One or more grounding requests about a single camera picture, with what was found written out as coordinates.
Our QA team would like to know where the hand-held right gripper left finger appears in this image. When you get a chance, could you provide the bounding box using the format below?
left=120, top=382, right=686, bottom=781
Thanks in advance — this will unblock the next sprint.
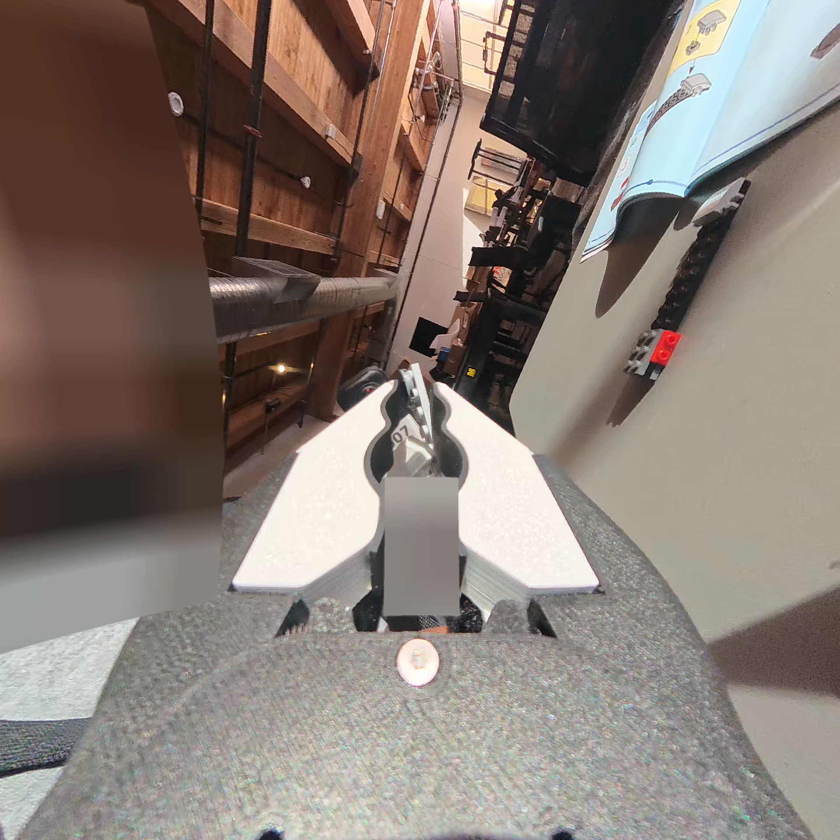
left=230, top=381, right=401, bottom=618

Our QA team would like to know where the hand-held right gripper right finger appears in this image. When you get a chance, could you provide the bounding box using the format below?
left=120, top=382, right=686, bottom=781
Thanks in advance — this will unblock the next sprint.
left=430, top=381, right=601, bottom=618

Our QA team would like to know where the grey toy brick plate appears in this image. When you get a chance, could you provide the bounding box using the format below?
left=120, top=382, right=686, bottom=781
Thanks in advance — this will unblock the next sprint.
left=397, top=364, right=437, bottom=460

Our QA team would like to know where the black toy brick beam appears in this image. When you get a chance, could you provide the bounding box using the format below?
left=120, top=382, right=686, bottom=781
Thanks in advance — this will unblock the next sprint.
left=623, top=178, right=753, bottom=383

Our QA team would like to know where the grey desk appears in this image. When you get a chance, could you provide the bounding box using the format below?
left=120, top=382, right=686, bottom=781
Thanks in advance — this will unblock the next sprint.
left=508, top=118, right=840, bottom=840

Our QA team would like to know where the black flat screen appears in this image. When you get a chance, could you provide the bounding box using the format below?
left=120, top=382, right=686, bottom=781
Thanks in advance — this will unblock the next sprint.
left=410, top=317, right=448, bottom=356

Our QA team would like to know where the black workbench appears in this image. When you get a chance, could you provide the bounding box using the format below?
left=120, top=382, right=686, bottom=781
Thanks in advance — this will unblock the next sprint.
left=459, top=289, right=550, bottom=421

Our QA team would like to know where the light blue instruction booklet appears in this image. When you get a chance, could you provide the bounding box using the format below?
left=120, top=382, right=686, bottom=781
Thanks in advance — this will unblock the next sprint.
left=581, top=0, right=840, bottom=263

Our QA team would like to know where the silver ventilation duct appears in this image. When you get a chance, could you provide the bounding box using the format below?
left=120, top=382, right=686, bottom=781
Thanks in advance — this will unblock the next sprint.
left=209, top=276, right=399, bottom=346

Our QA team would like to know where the black drawstring bag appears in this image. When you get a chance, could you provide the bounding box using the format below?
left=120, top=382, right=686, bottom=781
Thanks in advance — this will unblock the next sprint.
left=0, top=717, right=88, bottom=777

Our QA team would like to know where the black wire rack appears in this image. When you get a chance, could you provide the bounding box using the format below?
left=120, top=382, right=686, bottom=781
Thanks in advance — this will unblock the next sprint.
left=480, top=0, right=685, bottom=189

